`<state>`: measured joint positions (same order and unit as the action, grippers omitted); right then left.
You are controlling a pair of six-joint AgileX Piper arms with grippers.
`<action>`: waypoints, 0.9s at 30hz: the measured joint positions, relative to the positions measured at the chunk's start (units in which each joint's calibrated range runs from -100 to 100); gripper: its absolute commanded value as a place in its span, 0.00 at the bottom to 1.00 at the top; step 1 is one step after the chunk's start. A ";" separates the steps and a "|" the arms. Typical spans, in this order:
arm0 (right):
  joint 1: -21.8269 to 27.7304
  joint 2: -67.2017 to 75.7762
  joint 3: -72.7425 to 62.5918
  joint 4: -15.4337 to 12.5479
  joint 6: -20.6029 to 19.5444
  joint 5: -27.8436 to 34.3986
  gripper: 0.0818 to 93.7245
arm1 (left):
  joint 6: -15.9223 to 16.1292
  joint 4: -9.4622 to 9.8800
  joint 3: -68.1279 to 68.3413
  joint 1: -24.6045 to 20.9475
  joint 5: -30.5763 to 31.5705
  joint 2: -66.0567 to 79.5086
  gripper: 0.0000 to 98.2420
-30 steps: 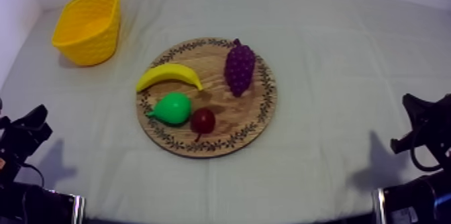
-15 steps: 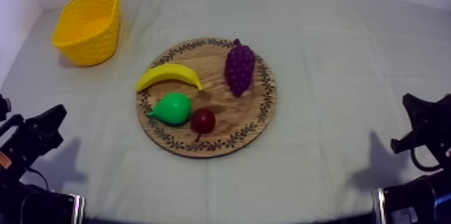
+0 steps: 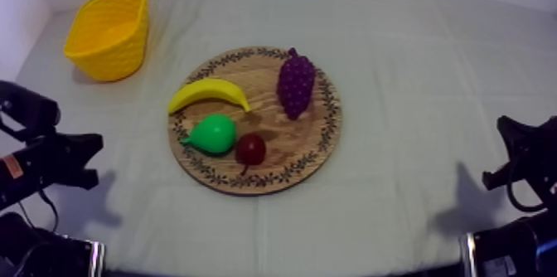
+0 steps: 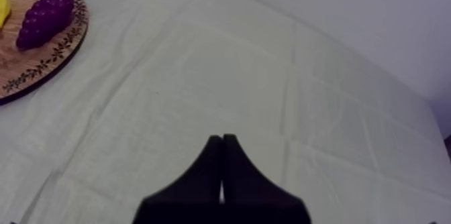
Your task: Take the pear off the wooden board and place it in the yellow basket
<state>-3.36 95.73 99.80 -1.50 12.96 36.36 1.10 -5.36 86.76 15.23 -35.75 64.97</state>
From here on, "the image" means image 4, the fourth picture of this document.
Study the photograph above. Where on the yellow toy banana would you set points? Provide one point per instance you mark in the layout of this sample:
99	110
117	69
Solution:
3	8

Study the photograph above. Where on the round wooden board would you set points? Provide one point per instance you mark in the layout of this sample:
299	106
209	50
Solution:
38	45

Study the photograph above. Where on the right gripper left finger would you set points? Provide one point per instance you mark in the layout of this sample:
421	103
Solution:
197	190

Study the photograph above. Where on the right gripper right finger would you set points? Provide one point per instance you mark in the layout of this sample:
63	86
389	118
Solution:
253	193

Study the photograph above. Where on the purple toy grapes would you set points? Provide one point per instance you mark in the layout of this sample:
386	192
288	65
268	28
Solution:
45	19

